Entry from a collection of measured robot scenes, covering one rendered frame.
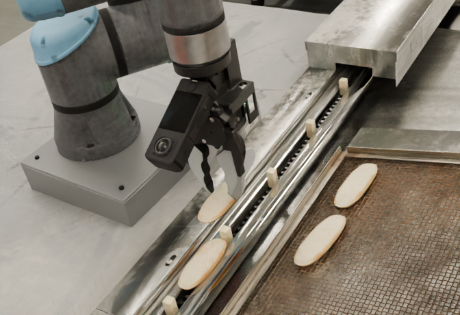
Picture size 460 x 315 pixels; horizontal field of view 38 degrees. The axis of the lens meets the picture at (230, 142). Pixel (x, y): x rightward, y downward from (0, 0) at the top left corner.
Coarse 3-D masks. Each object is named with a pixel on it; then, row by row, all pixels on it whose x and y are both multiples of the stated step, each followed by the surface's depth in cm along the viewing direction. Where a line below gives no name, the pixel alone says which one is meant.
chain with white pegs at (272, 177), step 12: (360, 72) 128; (348, 84) 125; (312, 120) 112; (312, 132) 112; (300, 144) 112; (276, 180) 103; (264, 192) 103; (228, 228) 93; (240, 228) 98; (228, 240) 94; (192, 288) 89; (168, 300) 84; (180, 300) 88; (168, 312) 85
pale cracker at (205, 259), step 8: (216, 240) 94; (224, 240) 94; (208, 248) 92; (216, 248) 92; (224, 248) 93; (200, 256) 91; (208, 256) 91; (216, 256) 91; (192, 264) 90; (200, 264) 90; (208, 264) 90; (184, 272) 90; (192, 272) 89; (200, 272) 89; (208, 272) 89; (184, 280) 88; (192, 280) 88; (200, 280) 88; (184, 288) 88
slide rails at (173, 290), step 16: (336, 80) 125; (320, 112) 117; (336, 112) 116; (304, 128) 114; (320, 128) 113; (288, 144) 111; (272, 160) 108; (256, 176) 105; (288, 176) 104; (256, 192) 102; (272, 192) 101; (240, 208) 100; (224, 224) 97; (208, 240) 95; (240, 240) 94; (192, 256) 93; (224, 256) 92; (176, 288) 89; (160, 304) 87; (192, 304) 86
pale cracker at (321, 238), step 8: (336, 216) 86; (320, 224) 86; (328, 224) 85; (336, 224) 85; (344, 224) 85; (312, 232) 85; (320, 232) 84; (328, 232) 84; (336, 232) 84; (304, 240) 84; (312, 240) 84; (320, 240) 83; (328, 240) 83; (304, 248) 83; (312, 248) 82; (320, 248) 82; (328, 248) 83; (296, 256) 82; (304, 256) 82; (312, 256) 81; (320, 256) 82; (304, 264) 81
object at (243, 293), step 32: (352, 160) 98; (384, 160) 95; (416, 160) 92; (448, 160) 90; (288, 224) 88; (384, 224) 84; (416, 224) 82; (416, 256) 77; (256, 288) 81; (352, 288) 76; (416, 288) 73
